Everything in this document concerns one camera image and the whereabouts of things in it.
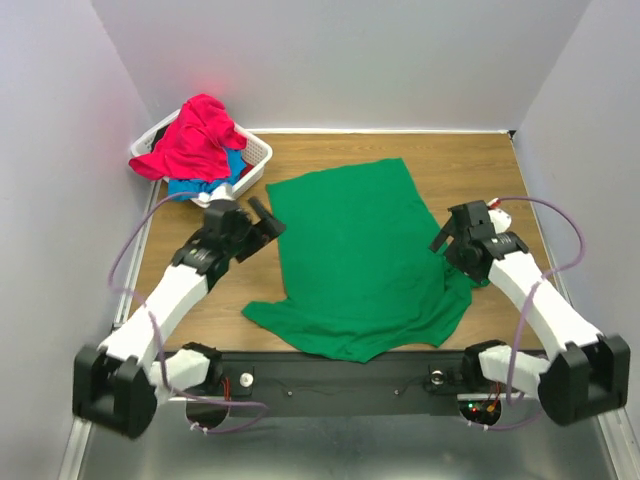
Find green t shirt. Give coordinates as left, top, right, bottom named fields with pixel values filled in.
left=243, top=158, right=474, bottom=363

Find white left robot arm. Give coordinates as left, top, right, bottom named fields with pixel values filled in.
left=72, top=197, right=286, bottom=439

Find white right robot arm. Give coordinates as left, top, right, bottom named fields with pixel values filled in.
left=430, top=198, right=631, bottom=426

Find blue t shirt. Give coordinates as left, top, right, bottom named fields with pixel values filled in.
left=168, top=148, right=247, bottom=195

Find white plastic laundry basket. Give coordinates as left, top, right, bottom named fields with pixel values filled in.
left=130, top=109, right=273, bottom=208

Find red t shirt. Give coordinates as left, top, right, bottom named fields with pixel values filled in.
left=129, top=94, right=247, bottom=183

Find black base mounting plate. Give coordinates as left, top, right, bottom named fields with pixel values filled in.
left=164, top=350, right=521, bottom=420

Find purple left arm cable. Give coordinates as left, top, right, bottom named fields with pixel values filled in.
left=108, top=192, right=269, bottom=435

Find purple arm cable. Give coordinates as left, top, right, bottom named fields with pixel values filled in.
left=108, top=192, right=269, bottom=435
left=467, top=196, right=587, bottom=432

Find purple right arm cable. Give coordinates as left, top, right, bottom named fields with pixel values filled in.
left=467, top=196, right=587, bottom=432

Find aluminium frame rail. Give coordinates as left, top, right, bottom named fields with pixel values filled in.
left=54, top=389, right=171, bottom=480

